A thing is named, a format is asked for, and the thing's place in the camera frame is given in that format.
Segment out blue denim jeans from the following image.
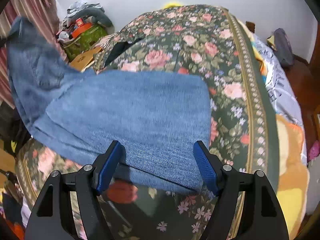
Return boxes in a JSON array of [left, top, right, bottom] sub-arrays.
[[7, 17, 211, 194]]

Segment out orange yellow blanket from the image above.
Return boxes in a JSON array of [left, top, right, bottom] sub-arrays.
[[276, 114, 310, 239]]

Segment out white printed bed sheet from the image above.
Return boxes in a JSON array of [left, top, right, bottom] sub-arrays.
[[249, 32, 308, 165]]

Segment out brown cardboard box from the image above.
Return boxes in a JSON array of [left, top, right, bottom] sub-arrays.
[[70, 47, 102, 73]]

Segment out grey purple backpack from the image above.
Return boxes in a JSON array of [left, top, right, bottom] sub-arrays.
[[273, 28, 295, 67]]

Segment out green woven basket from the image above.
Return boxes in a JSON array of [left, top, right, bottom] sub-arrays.
[[61, 24, 107, 61]]

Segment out black folded garment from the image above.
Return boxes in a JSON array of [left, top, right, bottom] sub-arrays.
[[104, 38, 141, 67]]

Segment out floral bedspread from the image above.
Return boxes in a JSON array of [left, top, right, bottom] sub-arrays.
[[19, 4, 279, 239]]

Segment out orange box in basket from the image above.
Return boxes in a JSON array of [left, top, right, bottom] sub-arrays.
[[72, 18, 93, 38]]

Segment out grey clothes pile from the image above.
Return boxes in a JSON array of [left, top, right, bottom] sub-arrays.
[[65, 2, 113, 28]]

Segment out striped maroon curtain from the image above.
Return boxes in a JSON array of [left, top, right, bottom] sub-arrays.
[[0, 0, 68, 110]]

